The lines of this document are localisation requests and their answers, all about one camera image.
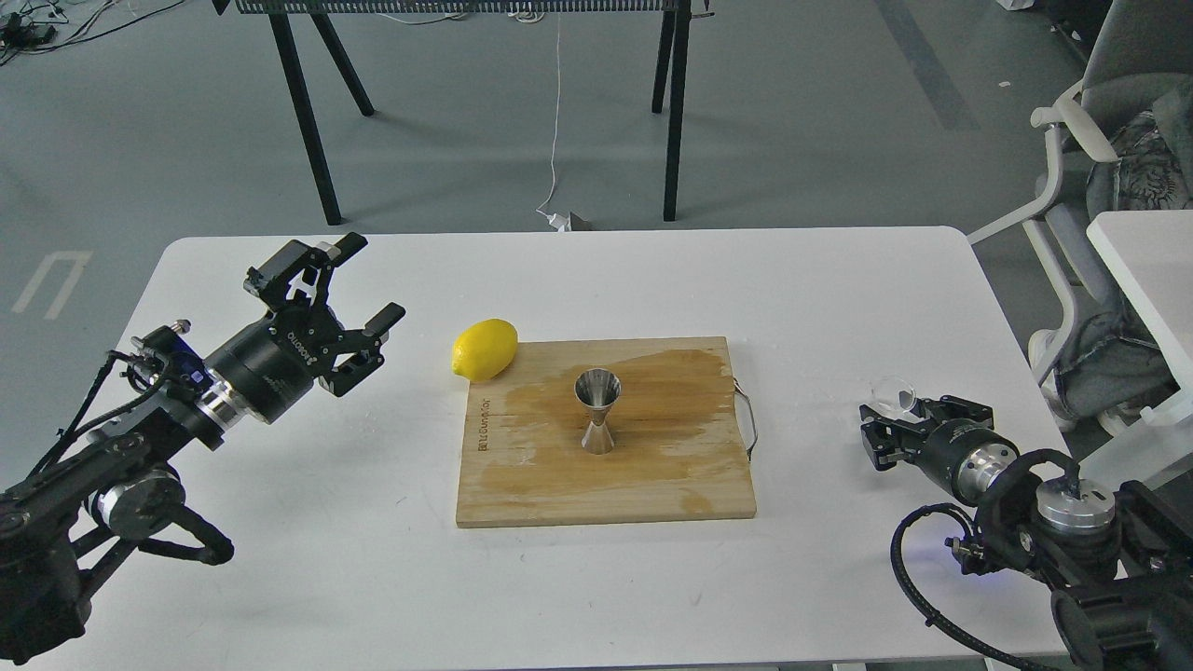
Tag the person in grey hoodie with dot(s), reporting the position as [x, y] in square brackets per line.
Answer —
[1129, 352]

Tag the steel double jigger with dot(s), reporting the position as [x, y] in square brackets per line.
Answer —
[598, 389]

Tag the white side table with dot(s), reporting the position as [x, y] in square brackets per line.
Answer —
[1150, 256]

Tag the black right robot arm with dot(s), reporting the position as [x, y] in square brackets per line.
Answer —
[1117, 563]

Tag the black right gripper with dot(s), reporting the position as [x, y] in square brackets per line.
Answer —
[955, 445]

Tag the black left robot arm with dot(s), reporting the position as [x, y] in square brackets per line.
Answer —
[107, 488]

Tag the yellow lemon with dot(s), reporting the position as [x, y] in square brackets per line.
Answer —
[484, 350]

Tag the wooden cutting board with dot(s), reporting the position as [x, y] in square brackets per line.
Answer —
[678, 453]

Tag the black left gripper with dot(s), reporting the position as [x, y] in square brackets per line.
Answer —
[273, 362]

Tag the white office chair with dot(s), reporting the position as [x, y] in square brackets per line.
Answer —
[1142, 51]

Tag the small clear glass cup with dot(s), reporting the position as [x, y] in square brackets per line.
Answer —
[893, 397]

